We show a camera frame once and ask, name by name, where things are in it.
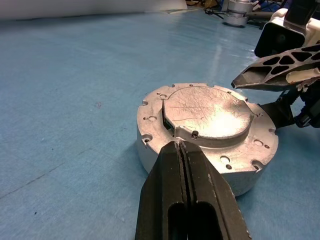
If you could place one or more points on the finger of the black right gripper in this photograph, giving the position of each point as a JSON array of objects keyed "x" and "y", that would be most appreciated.
[
  {"x": 282, "y": 112},
  {"x": 252, "y": 80}
]

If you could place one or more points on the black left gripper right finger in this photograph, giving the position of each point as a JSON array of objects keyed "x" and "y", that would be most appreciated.
[{"x": 212, "y": 195}]

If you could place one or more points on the silver motor lid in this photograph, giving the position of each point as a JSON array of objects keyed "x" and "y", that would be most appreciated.
[{"x": 212, "y": 112}]

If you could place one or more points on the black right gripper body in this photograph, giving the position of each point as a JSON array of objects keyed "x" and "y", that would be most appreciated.
[{"x": 308, "y": 107}]

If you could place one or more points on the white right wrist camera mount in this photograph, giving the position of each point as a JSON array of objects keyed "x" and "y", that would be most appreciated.
[{"x": 273, "y": 17}]

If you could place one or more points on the silver round base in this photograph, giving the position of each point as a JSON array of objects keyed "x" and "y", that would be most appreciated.
[{"x": 236, "y": 15}]

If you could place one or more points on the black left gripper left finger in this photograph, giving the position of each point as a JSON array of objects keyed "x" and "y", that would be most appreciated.
[{"x": 155, "y": 190}]

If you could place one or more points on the silver motor housing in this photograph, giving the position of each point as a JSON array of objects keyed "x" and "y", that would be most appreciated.
[{"x": 245, "y": 182}]

